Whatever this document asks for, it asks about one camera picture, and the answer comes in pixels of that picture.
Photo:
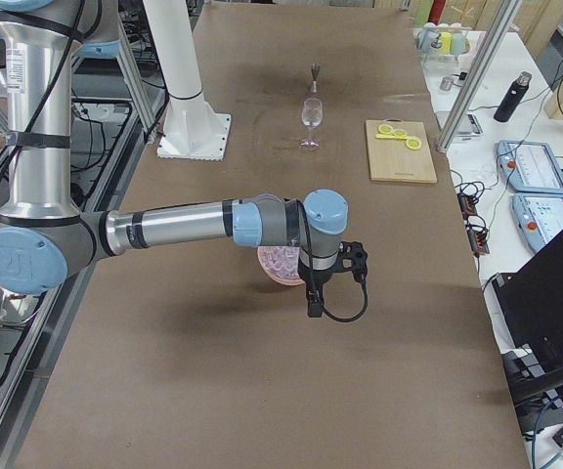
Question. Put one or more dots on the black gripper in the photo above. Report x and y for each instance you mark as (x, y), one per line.
(319, 278)

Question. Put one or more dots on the steel jigger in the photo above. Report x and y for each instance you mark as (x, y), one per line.
(315, 71)

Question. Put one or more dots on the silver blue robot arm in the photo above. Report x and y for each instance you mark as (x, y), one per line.
(45, 238)

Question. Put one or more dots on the pink bowl of ice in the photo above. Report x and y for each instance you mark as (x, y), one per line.
(280, 263)

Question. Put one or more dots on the clear wine glass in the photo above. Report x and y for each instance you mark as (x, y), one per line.
(312, 116)

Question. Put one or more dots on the bamboo cutting board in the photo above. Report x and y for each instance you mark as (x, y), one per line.
(392, 161)

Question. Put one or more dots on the lemon slice near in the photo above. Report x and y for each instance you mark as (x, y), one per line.
(413, 143)

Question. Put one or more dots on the lemon slice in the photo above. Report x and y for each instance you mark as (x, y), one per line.
(385, 129)
(399, 133)
(413, 143)

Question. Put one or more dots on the lemon slice far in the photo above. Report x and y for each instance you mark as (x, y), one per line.
(385, 129)

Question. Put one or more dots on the lemon slice middle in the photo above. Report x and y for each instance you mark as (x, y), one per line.
(399, 133)

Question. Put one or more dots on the kitchen scale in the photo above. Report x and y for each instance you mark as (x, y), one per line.
(469, 127)

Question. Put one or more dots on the teach pendant near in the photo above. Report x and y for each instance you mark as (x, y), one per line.
(539, 217)

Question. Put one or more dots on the teach pendant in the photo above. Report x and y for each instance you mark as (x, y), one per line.
(530, 166)
(539, 217)

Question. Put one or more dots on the small steel cup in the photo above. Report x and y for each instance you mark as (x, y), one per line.
(447, 83)

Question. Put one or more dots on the teach pendant far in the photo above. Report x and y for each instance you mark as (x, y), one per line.
(530, 166)

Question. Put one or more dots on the light blue cup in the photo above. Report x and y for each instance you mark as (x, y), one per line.
(426, 37)

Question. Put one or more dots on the yellow cup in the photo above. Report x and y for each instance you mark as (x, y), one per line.
(444, 42)

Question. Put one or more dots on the black water bottle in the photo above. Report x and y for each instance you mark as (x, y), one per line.
(513, 97)

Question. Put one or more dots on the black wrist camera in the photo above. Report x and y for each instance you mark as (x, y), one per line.
(314, 305)

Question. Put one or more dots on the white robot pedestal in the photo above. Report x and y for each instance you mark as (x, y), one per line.
(191, 129)

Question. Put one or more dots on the aluminium frame post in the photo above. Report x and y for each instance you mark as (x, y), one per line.
(486, 51)

